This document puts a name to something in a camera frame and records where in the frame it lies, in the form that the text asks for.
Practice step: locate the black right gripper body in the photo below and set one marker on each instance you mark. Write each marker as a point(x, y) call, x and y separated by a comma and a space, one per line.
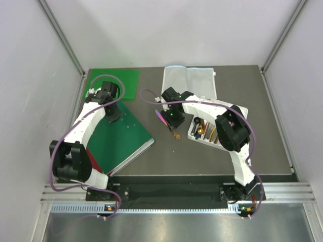
point(172, 118)

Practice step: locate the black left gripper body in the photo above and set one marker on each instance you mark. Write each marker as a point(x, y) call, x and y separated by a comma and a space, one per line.
point(113, 114)

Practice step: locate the teal handled gold spoon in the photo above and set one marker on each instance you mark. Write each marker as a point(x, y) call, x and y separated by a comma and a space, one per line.
point(199, 132)

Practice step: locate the white cutlery tray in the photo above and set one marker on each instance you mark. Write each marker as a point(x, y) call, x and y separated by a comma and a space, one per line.
point(221, 125)

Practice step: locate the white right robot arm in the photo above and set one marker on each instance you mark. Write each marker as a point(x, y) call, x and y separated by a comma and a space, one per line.
point(243, 175)

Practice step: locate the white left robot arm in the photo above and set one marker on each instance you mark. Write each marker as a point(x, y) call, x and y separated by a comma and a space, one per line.
point(70, 159)

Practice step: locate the black measuring spoon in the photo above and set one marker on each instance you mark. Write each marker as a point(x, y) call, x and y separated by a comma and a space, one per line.
point(196, 123)

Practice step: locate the clear mesh zip pouch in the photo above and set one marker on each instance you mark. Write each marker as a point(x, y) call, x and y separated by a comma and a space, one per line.
point(200, 81)

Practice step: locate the magenta folder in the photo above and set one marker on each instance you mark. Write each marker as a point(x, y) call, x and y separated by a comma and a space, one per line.
point(93, 162)

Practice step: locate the dark green ring binder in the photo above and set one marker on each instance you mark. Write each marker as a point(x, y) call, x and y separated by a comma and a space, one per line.
point(114, 145)

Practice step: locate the aluminium frame rail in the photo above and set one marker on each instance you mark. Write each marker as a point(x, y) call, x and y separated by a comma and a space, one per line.
point(60, 34)

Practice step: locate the black mounting base plate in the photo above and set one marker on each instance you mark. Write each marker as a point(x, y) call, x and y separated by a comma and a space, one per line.
point(180, 193)

